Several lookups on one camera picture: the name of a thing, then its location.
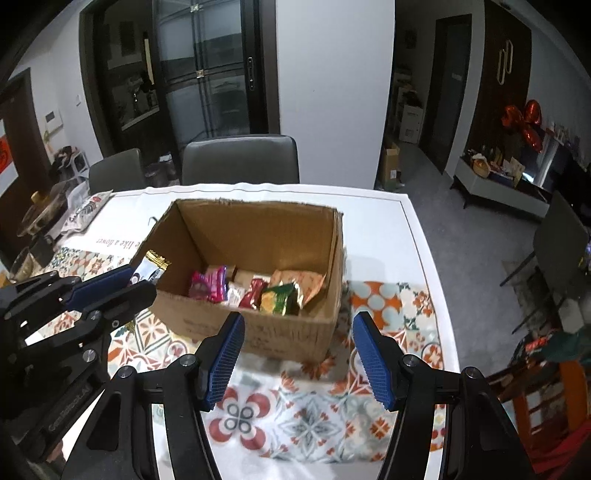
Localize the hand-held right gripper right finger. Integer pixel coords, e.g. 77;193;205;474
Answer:
352;311;536;480

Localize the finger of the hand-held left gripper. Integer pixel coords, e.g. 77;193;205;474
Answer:
22;281;158;371
0;264;136;325

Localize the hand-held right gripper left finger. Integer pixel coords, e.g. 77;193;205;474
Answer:
88;311;246;480

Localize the white gold snack packet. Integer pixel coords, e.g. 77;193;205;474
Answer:
131;249;172;284

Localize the brown cardboard box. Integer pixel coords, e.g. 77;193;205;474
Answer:
130;198;346;365

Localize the red foil candy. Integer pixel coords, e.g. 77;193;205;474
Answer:
238;278;269;310

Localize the small white snack packet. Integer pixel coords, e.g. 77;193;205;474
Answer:
225;272;250;305

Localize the pink snack packet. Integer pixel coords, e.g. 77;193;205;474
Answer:
189;265;229;303

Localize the green snack packet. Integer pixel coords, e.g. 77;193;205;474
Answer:
260;282;301;317

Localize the brown snack packet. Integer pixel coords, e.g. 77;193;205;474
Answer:
270;269;327;310

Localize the red white printed bag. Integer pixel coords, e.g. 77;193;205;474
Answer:
60;191;114;234

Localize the narrow grey dining chair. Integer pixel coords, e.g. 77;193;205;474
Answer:
88;148;144;195

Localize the wide grey dining chair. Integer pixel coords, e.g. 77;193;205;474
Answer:
181;135;301;186

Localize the orange wooden chair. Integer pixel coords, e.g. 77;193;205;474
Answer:
489;332;591;467

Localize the open cardboard box on floor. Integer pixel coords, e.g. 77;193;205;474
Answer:
378;141;403;191

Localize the white low sideboard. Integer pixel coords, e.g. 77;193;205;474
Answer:
450;152;555;222

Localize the dark side chair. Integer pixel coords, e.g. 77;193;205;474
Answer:
501;189;591;333

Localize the glass sliding door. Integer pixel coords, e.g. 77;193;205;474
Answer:
81;0;282;162

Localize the white storage box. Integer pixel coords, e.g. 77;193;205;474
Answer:
399;104;426;143

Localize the red foil balloon bunch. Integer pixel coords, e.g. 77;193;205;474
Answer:
502;99;546;153

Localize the dark door with gold handle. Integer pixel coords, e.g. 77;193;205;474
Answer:
462;0;534;176

